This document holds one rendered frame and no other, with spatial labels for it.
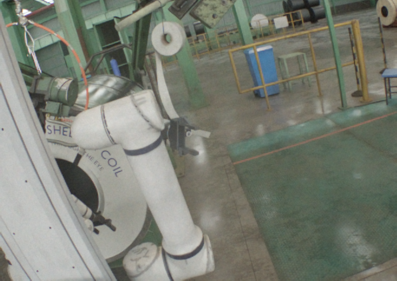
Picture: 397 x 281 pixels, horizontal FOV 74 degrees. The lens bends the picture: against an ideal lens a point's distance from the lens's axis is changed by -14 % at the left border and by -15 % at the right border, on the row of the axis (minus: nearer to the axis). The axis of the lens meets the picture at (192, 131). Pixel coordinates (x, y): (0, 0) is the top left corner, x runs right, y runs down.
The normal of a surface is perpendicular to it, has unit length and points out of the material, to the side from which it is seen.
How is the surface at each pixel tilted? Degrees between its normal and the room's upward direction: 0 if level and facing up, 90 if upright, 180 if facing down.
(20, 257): 90
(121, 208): 90
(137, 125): 101
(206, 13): 90
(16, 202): 90
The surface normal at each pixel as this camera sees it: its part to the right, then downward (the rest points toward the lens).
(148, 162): 0.22, 0.40
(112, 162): 0.02, 0.30
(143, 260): -0.34, -0.85
